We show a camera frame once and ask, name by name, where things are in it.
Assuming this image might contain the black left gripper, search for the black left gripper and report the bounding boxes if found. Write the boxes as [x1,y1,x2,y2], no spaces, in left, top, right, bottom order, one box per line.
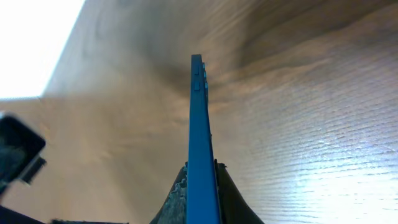
[1,114,46,194]

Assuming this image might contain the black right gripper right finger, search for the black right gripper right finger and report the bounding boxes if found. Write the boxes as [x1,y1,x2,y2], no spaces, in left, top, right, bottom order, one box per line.
[215,159,264,224]

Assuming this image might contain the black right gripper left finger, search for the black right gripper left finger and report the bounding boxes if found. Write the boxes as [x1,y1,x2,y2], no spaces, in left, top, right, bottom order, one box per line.
[150,166,187,224]

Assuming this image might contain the blue smartphone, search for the blue smartphone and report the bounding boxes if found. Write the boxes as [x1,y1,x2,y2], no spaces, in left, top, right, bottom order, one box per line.
[187,55,221,224]

